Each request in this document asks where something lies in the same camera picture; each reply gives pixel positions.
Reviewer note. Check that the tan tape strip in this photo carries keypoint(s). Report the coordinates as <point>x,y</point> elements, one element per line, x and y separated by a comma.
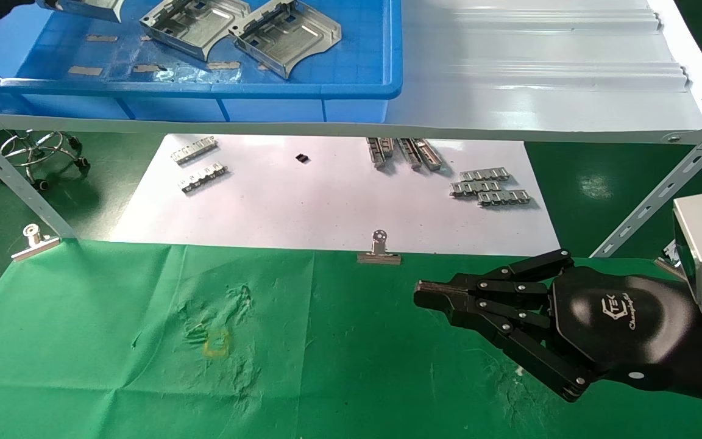
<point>147,67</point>
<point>102,38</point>
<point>223,65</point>
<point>86,71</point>

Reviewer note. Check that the blue plastic bin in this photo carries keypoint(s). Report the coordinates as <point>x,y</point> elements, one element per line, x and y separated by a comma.
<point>351,61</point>

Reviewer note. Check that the silver binder clip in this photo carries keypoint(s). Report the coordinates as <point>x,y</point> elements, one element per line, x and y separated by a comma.
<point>34,247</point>
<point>379,258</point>

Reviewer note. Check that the green cloth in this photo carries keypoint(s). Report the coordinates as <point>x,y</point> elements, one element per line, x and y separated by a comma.
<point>326,366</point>

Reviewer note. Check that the metal rail part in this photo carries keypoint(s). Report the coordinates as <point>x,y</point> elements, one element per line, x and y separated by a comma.
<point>388,146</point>
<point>429,155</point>
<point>409,153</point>
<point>376,152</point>

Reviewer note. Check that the stamped metal bracket part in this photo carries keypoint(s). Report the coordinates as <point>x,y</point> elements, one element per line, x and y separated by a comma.
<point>95,7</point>
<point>290,42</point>
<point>198,27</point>

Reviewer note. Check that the white metal shelving rack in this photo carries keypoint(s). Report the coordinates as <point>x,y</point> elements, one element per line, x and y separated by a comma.
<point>540,73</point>

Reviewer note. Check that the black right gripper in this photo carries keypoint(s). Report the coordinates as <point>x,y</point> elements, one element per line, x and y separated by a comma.
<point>619,323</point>

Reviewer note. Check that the chrome stool base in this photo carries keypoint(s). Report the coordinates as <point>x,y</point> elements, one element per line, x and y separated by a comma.
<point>39,148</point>

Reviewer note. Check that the small metal strip part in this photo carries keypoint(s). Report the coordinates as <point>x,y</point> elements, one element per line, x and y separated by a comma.
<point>203,177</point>
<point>504,198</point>
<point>476,189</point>
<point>485,175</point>
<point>194,150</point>

